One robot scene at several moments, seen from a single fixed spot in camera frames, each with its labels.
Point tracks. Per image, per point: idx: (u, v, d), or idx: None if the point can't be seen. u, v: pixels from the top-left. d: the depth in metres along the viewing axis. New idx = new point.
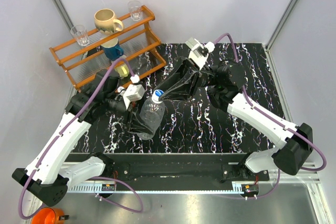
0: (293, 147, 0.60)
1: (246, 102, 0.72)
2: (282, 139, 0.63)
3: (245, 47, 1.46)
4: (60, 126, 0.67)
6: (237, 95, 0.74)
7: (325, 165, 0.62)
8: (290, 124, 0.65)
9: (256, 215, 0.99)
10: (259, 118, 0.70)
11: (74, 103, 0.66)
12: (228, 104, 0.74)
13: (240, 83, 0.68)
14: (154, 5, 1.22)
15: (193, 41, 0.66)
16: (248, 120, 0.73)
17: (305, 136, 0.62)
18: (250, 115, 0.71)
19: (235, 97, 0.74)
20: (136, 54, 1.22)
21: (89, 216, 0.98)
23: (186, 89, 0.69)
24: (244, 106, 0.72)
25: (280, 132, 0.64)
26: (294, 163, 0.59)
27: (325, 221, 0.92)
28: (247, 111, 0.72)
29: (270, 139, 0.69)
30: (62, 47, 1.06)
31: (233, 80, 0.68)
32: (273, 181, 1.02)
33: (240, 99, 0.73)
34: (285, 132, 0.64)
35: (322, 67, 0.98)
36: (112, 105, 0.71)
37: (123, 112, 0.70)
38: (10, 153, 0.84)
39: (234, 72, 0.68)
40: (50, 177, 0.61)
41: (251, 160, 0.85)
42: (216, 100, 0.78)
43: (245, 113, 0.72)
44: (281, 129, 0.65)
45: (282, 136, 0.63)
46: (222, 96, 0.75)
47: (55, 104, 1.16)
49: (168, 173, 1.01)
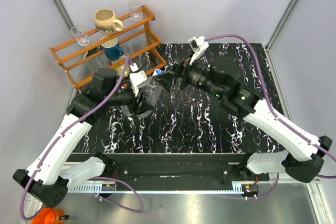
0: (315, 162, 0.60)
1: (269, 112, 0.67)
2: (307, 156, 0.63)
3: (245, 47, 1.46)
4: (62, 127, 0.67)
6: (259, 102, 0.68)
7: None
8: (313, 138, 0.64)
9: (256, 215, 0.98)
10: (283, 130, 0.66)
11: (75, 104, 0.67)
12: (250, 113, 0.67)
13: (229, 72, 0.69)
14: (154, 5, 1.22)
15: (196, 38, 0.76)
16: (267, 130, 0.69)
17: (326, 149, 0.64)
18: (272, 126, 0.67)
19: (256, 106, 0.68)
20: (137, 54, 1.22)
21: (89, 216, 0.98)
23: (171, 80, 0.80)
24: (267, 116, 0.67)
25: (305, 148, 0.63)
26: (312, 176, 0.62)
27: (325, 221, 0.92)
28: (269, 122, 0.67)
29: (289, 150, 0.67)
30: (61, 47, 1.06)
31: (220, 70, 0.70)
32: (273, 181, 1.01)
33: (261, 107, 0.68)
34: (310, 148, 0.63)
35: (322, 67, 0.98)
36: (116, 99, 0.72)
37: (130, 100, 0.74)
38: (10, 153, 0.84)
39: (219, 63, 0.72)
40: (51, 178, 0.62)
41: (255, 163, 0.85)
42: (234, 107, 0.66)
43: (268, 124, 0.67)
44: (305, 145, 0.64)
45: (308, 153, 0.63)
46: (240, 102, 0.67)
47: (55, 104, 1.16)
49: (168, 173, 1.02)
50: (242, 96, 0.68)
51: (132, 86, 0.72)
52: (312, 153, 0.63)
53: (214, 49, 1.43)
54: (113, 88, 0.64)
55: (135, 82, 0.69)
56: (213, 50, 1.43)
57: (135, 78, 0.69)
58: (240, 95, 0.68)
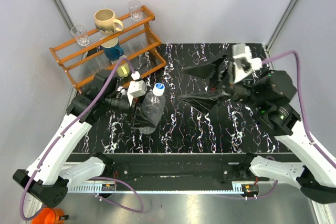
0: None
1: (305, 135, 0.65)
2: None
3: None
4: (62, 127, 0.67)
6: (296, 123, 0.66)
7: None
8: None
9: (256, 214, 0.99)
10: (314, 156, 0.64)
11: (75, 104, 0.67)
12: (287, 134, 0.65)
13: (289, 92, 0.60)
14: (154, 5, 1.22)
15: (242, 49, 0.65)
16: (298, 153, 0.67)
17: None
18: (305, 150, 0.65)
19: (294, 127, 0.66)
20: (137, 54, 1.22)
21: (90, 216, 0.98)
23: (209, 105, 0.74)
24: (303, 140, 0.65)
25: (334, 177, 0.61)
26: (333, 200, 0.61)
27: (325, 221, 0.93)
28: (304, 146, 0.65)
29: (315, 176, 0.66)
30: (61, 47, 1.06)
31: (280, 91, 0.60)
32: (273, 180, 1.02)
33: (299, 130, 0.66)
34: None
35: (322, 67, 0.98)
36: (114, 104, 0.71)
37: (126, 108, 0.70)
38: (10, 153, 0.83)
39: (277, 80, 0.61)
40: (51, 178, 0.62)
41: (261, 167, 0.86)
42: (266, 123, 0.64)
43: (301, 147, 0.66)
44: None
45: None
46: (279, 120, 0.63)
47: (55, 104, 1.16)
49: (168, 173, 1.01)
50: (281, 115, 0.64)
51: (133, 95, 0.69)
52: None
53: (214, 49, 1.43)
54: (105, 84, 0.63)
55: (129, 89, 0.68)
56: (213, 50, 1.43)
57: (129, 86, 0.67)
58: (280, 114, 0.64)
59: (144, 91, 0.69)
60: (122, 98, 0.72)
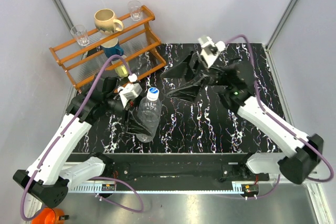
0: (302, 157, 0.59)
1: (259, 106, 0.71)
2: (292, 149, 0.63)
3: (245, 47, 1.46)
4: (61, 127, 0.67)
6: (250, 97, 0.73)
7: (332, 177, 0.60)
8: (302, 134, 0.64)
9: (256, 214, 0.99)
10: (271, 124, 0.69)
11: (74, 104, 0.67)
12: (240, 106, 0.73)
13: (249, 80, 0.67)
14: (154, 5, 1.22)
15: (206, 39, 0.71)
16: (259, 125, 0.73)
17: (315, 147, 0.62)
18: (261, 120, 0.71)
19: (247, 100, 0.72)
20: (136, 54, 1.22)
21: (90, 216, 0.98)
23: (195, 92, 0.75)
24: (256, 110, 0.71)
25: (290, 141, 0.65)
26: (301, 172, 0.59)
27: (325, 221, 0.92)
28: (258, 116, 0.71)
29: (279, 145, 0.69)
30: (61, 47, 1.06)
31: (242, 77, 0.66)
32: (273, 181, 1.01)
33: (252, 102, 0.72)
34: (295, 142, 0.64)
35: (322, 67, 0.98)
36: (110, 105, 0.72)
37: (121, 111, 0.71)
38: (10, 153, 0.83)
39: (243, 68, 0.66)
40: (52, 178, 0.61)
41: (253, 161, 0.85)
42: (227, 100, 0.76)
43: (256, 117, 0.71)
44: (291, 138, 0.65)
45: (292, 146, 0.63)
46: (233, 97, 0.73)
47: (55, 104, 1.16)
49: (168, 173, 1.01)
50: (236, 92, 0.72)
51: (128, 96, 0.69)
52: (297, 147, 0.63)
53: None
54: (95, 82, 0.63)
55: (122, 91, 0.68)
56: None
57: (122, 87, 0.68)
58: (234, 92, 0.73)
59: (137, 93, 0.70)
60: (119, 99, 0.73)
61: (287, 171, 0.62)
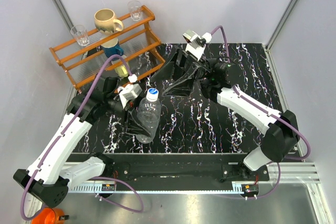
0: (275, 131, 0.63)
1: (233, 92, 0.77)
2: (265, 124, 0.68)
3: (245, 47, 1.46)
4: (62, 126, 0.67)
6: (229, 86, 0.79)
7: (309, 150, 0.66)
8: (274, 111, 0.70)
9: (256, 214, 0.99)
10: (245, 106, 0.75)
11: (75, 104, 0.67)
12: (217, 94, 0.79)
13: (233, 82, 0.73)
14: (154, 5, 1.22)
15: (191, 33, 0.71)
16: (236, 108, 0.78)
17: (287, 121, 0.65)
18: (238, 104, 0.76)
19: (224, 88, 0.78)
20: (136, 54, 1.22)
21: (90, 216, 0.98)
23: (189, 85, 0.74)
24: (232, 95, 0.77)
25: (263, 118, 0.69)
26: (277, 146, 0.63)
27: (325, 221, 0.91)
28: (234, 100, 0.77)
29: (256, 126, 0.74)
30: (61, 47, 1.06)
31: (229, 80, 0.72)
32: (273, 181, 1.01)
33: (228, 89, 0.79)
34: (269, 118, 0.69)
35: (322, 67, 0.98)
36: (111, 105, 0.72)
37: (121, 112, 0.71)
38: (10, 153, 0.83)
39: (231, 72, 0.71)
40: (52, 178, 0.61)
41: (248, 157, 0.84)
42: (208, 92, 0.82)
43: (233, 102, 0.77)
44: (264, 116, 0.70)
45: (265, 121, 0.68)
46: (210, 89, 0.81)
47: (55, 104, 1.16)
49: (168, 173, 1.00)
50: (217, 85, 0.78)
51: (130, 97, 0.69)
52: (270, 123, 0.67)
53: (214, 49, 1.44)
54: (95, 81, 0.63)
55: (121, 92, 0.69)
56: (213, 50, 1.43)
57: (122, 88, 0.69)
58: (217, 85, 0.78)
59: (137, 94, 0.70)
60: (119, 100, 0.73)
61: (269, 151, 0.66)
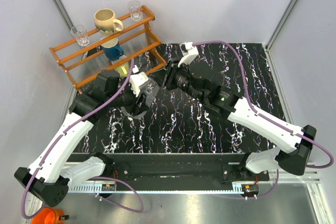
0: (302, 152, 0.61)
1: (249, 108, 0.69)
2: (292, 146, 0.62)
3: (245, 47, 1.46)
4: (64, 126, 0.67)
6: (238, 100, 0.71)
7: (332, 162, 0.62)
8: (296, 127, 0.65)
9: (256, 215, 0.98)
10: (264, 125, 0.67)
11: (77, 103, 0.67)
12: (230, 113, 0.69)
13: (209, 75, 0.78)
14: (155, 6, 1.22)
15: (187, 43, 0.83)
16: (252, 128, 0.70)
17: (311, 138, 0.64)
18: (255, 122, 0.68)
19: (236, 104, 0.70)
20: (136, 54, 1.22)
21: (90, 216, 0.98)
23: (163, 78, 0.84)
24: (248, 113, 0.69)
25: (287, 138, 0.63)
26: (303, 167, 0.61)
27: (325, 221, 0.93)
28: (251, 118, 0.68)
29: (276, 144, 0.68)
30: (61, 47, 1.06)
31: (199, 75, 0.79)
32: (273, 181, 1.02)
33: (242, 107, 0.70)
34: (293, 138, 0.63)
35: (322, 67, 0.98)
36: (119, 100, 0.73)
37: (131, 100, 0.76)
38: (10, 153, 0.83)
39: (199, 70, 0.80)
40: (53, 176, 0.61)
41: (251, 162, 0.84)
42: (215, 109, 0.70)
43: (250, 120, 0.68)
44: (289, 135, 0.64)
45: (292, 143, 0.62)
46: (221, 103, 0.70)
47: (55, 104, 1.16)
49: (168, 173, 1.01)
50: (222, 97, 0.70)
51: (133, 87, 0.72)
52: (296, 144, 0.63)
53: (214, 49, 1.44)
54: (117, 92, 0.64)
55: (137, 83, 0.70)
56: (213, 50, 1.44)
57: (136, 78, 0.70)
58: (221, 97, 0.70)
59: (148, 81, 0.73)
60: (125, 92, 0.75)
61: (289, 167, 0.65)
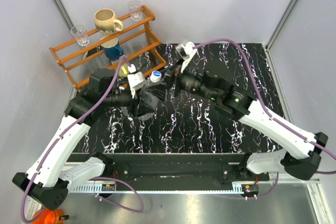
0: (314, 160, 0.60)
1: (263, 112, 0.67)
2: (304, 153, 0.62)
3: (245, 47, 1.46)
4: (60, 129, 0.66)
6: (252, 103, 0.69)
7: None
8: (309, 135, 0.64)
9: (256, 215, 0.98)
10: (278, 129, 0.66)
11: (73, 105, 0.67)
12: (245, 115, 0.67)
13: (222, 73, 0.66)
14: (155, 6, 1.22)
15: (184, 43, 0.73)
16: (264, 131, 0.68)
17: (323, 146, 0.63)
18: (269, 126, 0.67)
19: (251, 107, 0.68)
20: (137, 54, 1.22)
21: (90, 216, 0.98)
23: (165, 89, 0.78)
24: (262, 117, 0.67)
25: (301, 146, 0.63)
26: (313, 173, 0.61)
27: (325, 221, 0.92)
28: (265, 123, 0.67)
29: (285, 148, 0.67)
30: (61, 47, 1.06)
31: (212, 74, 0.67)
32: (273, 181, 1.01)
33: (256, 110, 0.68)
34: (306, 146, 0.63)
35: (322, 67, 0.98)
36: (115, 100, 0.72)
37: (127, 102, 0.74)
38: (10, 153, 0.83)
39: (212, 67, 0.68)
40: (51, 180, 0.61)
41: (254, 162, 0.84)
42: (228, 109, 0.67)
43: (264, 125, 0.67)
44: (302, 142, 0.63)
45: (305, 150, 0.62)
46: (235, 104, 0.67)
47: (55, 104, 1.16)
49: (168, 173, 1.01)
50: (236, 98, 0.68)
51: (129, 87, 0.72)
52: (309, 151, 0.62)
53: (214, 49, 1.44)
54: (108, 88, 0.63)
55: (132, 83, 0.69)
56: (213, 50, 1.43)
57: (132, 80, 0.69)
58: (234, 97, 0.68)
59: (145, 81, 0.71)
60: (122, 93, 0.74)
61: (295, 172, 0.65)
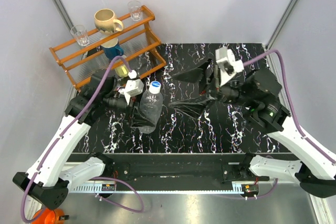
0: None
1: (296, 130, 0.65)
2: (331, 176, 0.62)
3: (245, 47, 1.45)
4: (60, 129, 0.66)
6: (286, 118, 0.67)
7: None
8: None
9: (256, 215, 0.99)
10: (307, 149, 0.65)
11: (73, 105, 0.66)
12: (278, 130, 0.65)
13: (273, 89, 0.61)
14: (155, 6, 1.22)
15: (224, 51, 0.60)
16: (292, 148, 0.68)
17: None
18: (298, 145, 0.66)
19: (284, 123, 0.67)
20: (136, 54, 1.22)
21: (90, 216, 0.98)
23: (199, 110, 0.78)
24: (294, 135, 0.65)
25: (329, 169, 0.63)
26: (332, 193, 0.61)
27: (325, 221, 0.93)
28: (296, 141, 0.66)
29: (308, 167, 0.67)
30: (61, 47, 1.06)
31: (264, 88, 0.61)
32: (273, 180, 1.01)
33: (290, 127, 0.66)
34: (334, 169, 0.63)
35: (322, 67, 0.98)
36: (112, 104, 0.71)
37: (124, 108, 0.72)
38: (10, 153, 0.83)
39: (261, 78, 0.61)
40: (51, 180, 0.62)
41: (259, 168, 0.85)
42: (259, 121, 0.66)
43: (294, 142, 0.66)
44: (329, 164, 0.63)
45: (332, 173, 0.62)
46: (269, 118, 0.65)
47: (55, 104, 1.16)
49: (168, 173, 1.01)
50: (271, 112, 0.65)
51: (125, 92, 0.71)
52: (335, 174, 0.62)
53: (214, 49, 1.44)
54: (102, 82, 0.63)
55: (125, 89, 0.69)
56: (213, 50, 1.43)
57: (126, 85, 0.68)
58: (269, 111, 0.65)
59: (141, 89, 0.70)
60: (120, 97, 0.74)
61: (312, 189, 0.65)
